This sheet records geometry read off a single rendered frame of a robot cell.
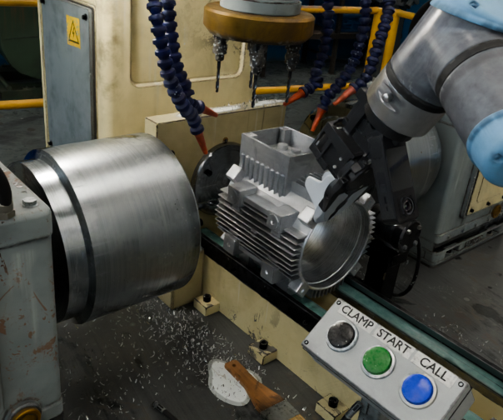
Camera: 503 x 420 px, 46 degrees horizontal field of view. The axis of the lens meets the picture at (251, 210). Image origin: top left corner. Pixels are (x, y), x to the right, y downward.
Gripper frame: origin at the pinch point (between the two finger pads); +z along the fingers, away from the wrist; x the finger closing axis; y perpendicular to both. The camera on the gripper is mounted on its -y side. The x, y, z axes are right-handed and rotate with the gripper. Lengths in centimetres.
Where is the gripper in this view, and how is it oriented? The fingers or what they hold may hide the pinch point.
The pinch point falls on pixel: (324, 219)
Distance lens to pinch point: 86.1
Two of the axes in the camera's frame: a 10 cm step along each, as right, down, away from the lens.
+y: -5.1, -7.8, 3.5
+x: -7.6, 2.2, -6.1
